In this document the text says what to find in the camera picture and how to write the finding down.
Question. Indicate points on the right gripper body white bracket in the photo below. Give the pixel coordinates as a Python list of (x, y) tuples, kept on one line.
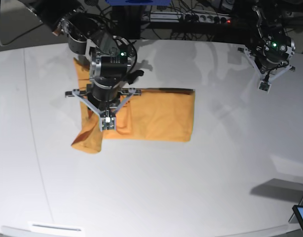
[(105, 110)]

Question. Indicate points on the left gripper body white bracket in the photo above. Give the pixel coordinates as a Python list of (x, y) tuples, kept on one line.
[(266, 75)]

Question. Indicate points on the yellow T-shirt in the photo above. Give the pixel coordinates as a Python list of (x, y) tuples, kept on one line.
[(158, 114)]

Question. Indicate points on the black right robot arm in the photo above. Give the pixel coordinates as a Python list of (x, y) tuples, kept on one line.
[(111, 58)]

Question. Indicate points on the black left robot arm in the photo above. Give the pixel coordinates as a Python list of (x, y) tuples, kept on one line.
[(269, 50)]

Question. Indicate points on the white power strip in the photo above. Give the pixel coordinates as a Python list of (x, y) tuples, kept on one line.
[(179, 17)]

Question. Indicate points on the white flat strip on table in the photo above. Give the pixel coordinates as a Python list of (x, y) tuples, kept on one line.
[(55, 226)]

